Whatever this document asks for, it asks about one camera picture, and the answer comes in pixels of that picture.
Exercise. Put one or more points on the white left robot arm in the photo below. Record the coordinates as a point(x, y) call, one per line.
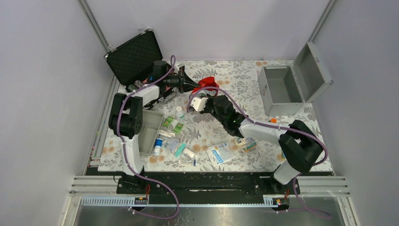
point(127, 110)

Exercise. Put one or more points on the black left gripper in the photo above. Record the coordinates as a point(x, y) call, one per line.
point(185, 83)

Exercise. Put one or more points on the white pill bottle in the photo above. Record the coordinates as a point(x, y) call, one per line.
point(179, 114)

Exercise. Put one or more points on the teal strip packet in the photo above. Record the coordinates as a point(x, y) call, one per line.
point(180, 149)

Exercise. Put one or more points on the floral table mat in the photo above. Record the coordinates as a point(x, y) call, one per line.
point(200, 131)

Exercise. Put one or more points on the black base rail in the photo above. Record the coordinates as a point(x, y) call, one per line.
point(205, 187)

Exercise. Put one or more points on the green sachet lower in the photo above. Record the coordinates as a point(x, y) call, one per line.
point(177, 127)

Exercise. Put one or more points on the white bandage roll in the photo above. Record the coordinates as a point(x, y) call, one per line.
point(189, 153)

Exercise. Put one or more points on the green sachet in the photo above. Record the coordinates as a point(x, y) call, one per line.
point(177, 127)
point(167, 122)

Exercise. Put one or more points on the black poker chip case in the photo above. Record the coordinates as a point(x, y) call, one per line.
point(133, 61)

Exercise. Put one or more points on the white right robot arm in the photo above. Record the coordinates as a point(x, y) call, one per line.
point(299, 145)

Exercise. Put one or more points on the bandage roll packet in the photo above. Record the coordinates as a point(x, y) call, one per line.
point(247, 145)

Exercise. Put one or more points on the grey metal box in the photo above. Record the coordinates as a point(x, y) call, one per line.
point(285, 89)

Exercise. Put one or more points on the blue white gauze packet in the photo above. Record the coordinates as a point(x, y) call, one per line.
point(220, 154)

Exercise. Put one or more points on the grey plastic tray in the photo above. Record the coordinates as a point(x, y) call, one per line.
point(152, 122)

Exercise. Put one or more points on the red first aid pouch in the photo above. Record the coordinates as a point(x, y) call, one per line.
point(207, 82)

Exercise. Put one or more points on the green sachet upper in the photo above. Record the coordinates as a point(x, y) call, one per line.
point(167, 122)

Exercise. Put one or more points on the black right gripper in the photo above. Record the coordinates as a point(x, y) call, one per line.
point(209, 100)

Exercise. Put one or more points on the white blue-label bottle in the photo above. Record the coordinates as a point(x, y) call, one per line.
point(157, 146)

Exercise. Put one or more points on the clear syringe packet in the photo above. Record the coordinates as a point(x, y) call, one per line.
point(187, 162)

